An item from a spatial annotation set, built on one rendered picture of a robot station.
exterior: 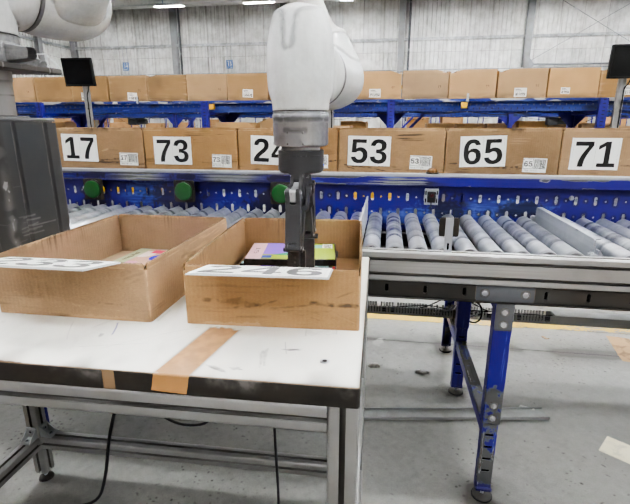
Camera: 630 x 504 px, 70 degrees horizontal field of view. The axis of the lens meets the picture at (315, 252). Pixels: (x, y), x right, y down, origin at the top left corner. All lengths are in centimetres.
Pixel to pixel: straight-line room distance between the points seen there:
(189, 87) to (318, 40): 616
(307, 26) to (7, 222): 71
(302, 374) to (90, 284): 39
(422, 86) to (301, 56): 560
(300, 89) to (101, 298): 46
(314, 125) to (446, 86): 563
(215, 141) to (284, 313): 124
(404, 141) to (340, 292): 112
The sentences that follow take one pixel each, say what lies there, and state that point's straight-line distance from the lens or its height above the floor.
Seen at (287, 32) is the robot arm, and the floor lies 119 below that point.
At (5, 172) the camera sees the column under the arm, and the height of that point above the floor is 97.
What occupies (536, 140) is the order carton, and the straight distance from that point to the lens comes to 182.
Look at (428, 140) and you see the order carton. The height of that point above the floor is 101.
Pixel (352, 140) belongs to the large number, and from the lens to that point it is 175.
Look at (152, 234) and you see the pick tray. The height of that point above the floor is 80.
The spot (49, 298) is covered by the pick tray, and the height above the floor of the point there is 78.
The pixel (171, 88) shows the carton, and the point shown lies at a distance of 697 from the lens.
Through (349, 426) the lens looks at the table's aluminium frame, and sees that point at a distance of 61.
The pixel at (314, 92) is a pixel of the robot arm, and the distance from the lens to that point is 72.
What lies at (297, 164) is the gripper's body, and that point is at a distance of 73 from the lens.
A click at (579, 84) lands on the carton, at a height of 154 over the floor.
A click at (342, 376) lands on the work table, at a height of 75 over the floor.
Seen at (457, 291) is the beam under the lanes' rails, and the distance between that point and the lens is 124.
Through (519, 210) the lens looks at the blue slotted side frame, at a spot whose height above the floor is 76.
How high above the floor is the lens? 106
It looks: 16 degrees down
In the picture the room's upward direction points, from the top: straight up
